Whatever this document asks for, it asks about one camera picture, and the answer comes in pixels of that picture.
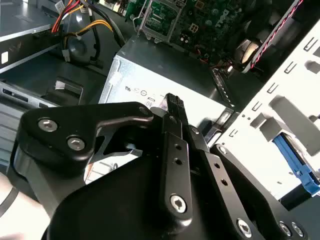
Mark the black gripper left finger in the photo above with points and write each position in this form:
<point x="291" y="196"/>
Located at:
<point x="75" y="117"/>

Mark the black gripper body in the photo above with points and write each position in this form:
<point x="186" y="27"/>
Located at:
<point x="112" y="200"/>

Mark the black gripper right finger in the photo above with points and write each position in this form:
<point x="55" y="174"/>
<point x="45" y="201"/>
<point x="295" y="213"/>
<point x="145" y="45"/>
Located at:
<point x="250" y="190"/>

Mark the hard disk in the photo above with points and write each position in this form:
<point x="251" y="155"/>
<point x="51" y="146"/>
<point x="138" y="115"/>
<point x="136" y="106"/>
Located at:
<point x="287" y="152"/>

